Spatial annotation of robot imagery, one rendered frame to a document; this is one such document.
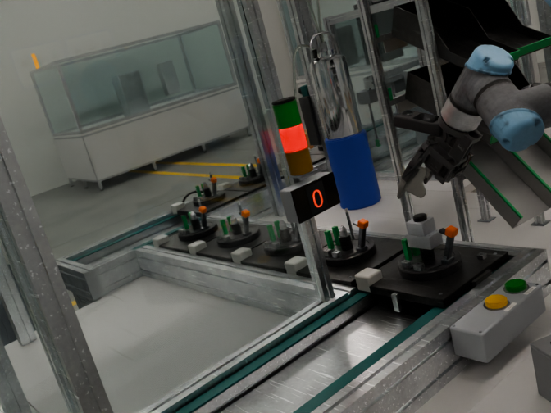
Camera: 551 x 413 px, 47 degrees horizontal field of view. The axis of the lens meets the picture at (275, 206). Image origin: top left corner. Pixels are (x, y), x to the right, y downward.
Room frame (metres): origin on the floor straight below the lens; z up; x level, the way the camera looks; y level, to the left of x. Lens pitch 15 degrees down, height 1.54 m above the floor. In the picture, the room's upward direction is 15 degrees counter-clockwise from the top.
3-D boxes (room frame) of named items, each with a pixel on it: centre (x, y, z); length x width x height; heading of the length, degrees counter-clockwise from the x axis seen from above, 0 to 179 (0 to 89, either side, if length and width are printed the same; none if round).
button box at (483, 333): (1.08, -0.35, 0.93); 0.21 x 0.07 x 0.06; 126
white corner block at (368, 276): (1.32, -0.16, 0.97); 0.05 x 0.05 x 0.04; 36
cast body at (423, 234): (1.31, -0.29, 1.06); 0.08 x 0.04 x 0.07; 35
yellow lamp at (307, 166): (1.29, -0.07, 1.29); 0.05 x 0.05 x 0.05
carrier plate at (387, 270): (1.30, -0.30, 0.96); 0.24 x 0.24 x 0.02; 36
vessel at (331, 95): (2.30, -0.32, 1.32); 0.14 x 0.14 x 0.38
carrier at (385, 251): (1.51, -0.15, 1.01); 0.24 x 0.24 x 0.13; 36
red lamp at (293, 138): (1.29, -0.07, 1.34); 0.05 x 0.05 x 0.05
